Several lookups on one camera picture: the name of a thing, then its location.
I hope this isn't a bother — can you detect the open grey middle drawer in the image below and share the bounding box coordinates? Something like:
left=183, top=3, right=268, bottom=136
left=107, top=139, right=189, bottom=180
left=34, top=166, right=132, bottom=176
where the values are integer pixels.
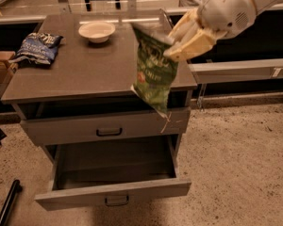
left=35, top=136, right=191, bottom=211

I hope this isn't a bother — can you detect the cardboard box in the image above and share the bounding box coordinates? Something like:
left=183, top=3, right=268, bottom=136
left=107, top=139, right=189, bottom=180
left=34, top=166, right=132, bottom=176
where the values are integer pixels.
left=0, top=51, right=18, bottom=97

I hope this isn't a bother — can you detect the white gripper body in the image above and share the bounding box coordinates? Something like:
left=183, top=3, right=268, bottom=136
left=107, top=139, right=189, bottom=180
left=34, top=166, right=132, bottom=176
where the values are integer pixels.
left=197, top=0, right=257, bottom=38

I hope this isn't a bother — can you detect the white bowl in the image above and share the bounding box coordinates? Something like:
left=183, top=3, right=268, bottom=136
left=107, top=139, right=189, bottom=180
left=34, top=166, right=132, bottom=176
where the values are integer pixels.
left=78, top=22, right=116, bottom=43

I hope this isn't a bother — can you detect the black pole on floor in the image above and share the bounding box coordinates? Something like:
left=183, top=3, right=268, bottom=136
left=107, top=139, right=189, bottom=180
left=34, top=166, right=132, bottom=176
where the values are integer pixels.
left=0, top=179, right=23, bottom=226

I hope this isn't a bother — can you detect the grey drawer cabinet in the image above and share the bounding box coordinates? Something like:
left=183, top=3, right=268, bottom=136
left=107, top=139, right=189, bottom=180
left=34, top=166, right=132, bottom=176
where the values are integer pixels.
left=0, top=12, right=199, bottom=212

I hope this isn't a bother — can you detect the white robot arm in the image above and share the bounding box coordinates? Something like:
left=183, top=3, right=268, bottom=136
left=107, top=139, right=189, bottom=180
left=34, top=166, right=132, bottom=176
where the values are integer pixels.
left=164, top=0, right=283, bottom=61

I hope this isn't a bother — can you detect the blue chip bag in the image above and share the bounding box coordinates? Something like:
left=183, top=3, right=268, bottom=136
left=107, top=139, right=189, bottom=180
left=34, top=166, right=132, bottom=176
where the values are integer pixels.
left=9, top=33, right=63, bottom=65

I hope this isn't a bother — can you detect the green jalapeno chip bag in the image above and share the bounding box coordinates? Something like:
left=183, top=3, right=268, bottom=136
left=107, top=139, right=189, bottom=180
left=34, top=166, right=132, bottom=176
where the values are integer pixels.
left=131, top=23, right=178, bottom=119

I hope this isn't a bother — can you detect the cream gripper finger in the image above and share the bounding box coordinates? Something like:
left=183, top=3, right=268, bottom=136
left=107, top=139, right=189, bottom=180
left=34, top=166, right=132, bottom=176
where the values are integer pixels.
left=169, top=8, right=201, bottom=43
left=163, top=28, right=227, bottom=62

